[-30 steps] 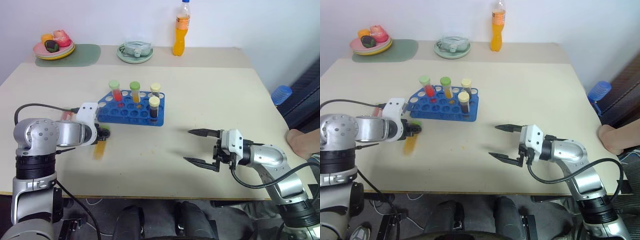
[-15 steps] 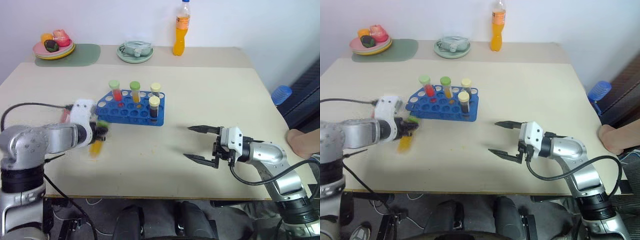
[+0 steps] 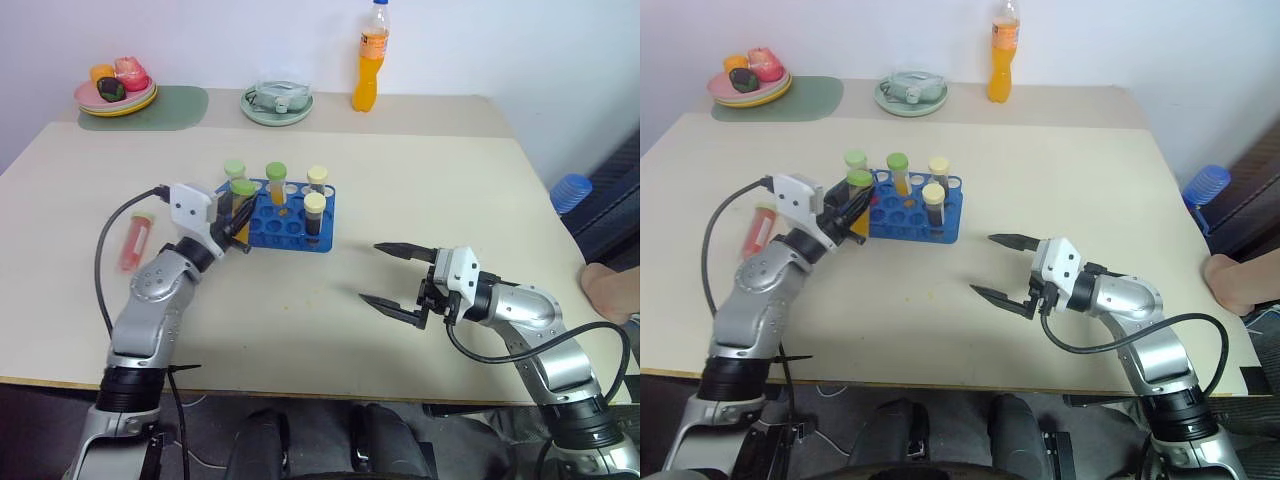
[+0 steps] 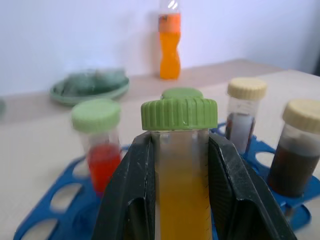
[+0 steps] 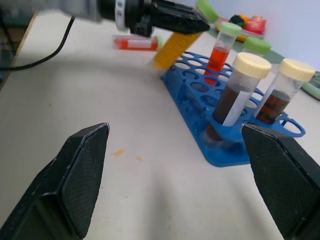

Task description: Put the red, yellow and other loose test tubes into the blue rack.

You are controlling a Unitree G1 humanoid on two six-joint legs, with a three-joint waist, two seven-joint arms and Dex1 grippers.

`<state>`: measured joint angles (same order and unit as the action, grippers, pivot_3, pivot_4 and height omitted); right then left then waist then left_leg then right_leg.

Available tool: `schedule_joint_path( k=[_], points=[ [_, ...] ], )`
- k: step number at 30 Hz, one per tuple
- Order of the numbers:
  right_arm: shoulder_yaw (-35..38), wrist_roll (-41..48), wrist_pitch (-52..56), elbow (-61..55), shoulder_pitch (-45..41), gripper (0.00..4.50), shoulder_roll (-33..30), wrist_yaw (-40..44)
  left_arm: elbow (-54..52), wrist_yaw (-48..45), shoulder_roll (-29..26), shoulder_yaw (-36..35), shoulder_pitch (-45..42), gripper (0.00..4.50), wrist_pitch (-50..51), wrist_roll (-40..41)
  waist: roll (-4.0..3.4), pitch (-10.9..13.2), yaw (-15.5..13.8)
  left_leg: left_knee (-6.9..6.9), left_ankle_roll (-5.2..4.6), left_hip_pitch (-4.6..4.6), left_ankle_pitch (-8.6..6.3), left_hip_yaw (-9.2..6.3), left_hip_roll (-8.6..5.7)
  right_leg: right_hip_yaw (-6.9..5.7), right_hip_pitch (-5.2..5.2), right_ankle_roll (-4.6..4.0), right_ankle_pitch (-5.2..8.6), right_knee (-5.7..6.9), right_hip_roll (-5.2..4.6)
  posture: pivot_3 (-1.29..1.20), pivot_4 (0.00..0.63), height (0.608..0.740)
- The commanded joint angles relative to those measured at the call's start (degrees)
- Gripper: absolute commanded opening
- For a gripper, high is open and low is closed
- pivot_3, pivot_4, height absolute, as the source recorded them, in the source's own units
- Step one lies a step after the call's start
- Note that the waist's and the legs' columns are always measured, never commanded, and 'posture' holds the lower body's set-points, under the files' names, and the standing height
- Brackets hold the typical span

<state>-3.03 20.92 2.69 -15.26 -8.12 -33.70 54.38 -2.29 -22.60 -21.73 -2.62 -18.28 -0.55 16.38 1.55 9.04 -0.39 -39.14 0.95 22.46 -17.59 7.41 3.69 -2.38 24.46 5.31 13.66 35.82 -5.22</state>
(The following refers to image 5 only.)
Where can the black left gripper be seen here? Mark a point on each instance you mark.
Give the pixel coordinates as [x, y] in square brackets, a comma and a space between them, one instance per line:
[140, 15]

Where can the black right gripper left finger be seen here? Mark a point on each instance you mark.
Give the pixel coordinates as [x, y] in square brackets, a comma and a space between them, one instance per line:
[62, 180]

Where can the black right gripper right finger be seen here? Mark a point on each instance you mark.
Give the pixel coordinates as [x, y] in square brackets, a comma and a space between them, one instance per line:
[285, 175]

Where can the yellow liquid test tube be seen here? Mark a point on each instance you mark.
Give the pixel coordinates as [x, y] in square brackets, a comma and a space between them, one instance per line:
[172, 50]

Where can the red liquid test tube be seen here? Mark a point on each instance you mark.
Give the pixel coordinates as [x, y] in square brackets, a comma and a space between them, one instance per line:
[135, 43]

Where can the green capped red test tube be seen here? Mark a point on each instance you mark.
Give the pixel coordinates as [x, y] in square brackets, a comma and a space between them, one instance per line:
[220, 58]

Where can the blue test tube rack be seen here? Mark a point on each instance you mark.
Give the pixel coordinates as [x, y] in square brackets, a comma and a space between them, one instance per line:
[225, 157]

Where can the cream capped brown test tube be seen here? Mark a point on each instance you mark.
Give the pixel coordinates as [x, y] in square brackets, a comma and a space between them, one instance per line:
[230, 100]
[273, 105]

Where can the black and orange toy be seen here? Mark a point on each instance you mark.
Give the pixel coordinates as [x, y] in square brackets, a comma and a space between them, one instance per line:
[238, 20]

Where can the red toy strawberry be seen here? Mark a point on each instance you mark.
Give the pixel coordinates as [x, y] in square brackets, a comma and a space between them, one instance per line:
[255, 25]

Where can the light green object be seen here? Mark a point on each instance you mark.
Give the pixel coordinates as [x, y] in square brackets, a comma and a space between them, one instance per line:
[312, 87]

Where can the pale green tray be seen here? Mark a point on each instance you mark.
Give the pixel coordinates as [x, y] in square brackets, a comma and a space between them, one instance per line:
[278, 57]

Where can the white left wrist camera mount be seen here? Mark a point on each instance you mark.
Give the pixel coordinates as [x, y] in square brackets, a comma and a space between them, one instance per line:
[121, 15]

